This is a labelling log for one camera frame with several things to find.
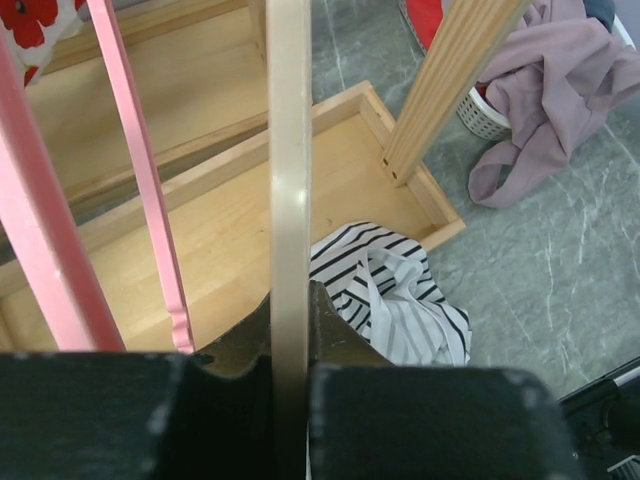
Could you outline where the navy blue tank top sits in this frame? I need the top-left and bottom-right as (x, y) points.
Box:
(583, 0), (616, 32)

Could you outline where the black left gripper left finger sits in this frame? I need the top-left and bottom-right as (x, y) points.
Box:
(1, 303), (274, 479)

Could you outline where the white black striped tank top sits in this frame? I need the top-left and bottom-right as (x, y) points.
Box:
(310, 222), (472, 367)

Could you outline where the wooden clothes rack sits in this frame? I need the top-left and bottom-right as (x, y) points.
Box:
(1, 1), (527, 352)

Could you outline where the white perforated plastic basket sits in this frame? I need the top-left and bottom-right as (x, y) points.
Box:
(397, 1), (636, 141)

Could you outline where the beige wooden hanger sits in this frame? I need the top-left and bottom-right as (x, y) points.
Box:
(266, 1), (312, 479)

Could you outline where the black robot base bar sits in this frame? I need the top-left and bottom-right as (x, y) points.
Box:
(560, 358), (639, 480)

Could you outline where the red floral white dress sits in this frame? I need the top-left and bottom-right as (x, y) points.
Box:
(1, 0), (86, 86)

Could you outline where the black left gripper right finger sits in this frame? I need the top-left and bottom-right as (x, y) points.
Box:
(309, 282), (580, 479)

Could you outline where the red tank top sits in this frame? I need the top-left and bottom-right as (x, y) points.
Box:
(406, 0), (450, 50)

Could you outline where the pink plastic hanger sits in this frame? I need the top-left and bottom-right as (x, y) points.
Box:
(1, 1), (195, 353)

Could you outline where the pale pink tank top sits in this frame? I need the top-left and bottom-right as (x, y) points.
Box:
(468, 1), (639, 209)

